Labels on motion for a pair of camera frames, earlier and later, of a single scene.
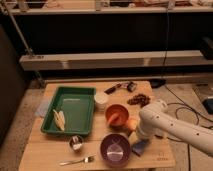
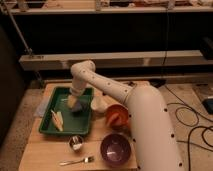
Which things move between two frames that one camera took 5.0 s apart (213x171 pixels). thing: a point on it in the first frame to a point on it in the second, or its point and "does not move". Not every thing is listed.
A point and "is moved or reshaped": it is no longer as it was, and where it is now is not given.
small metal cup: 76,143 does not move
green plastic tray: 78,106 does not move
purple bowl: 115,149 does not move
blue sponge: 138,147 is moved or reshaped
